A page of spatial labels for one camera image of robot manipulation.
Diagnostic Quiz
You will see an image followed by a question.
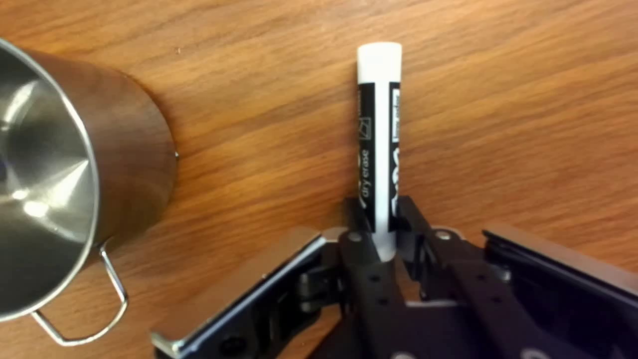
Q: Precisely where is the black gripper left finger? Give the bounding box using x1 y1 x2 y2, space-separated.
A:
149 195 409 359

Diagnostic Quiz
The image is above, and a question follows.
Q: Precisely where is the silver metal pot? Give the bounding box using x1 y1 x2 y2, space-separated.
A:
0 35 179 348

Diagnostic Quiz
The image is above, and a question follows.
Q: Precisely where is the black white dry-erase marker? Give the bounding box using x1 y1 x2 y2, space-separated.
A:
355 39 407 262

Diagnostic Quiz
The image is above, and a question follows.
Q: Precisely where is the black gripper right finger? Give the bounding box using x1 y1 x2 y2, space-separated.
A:
395 195 638 359

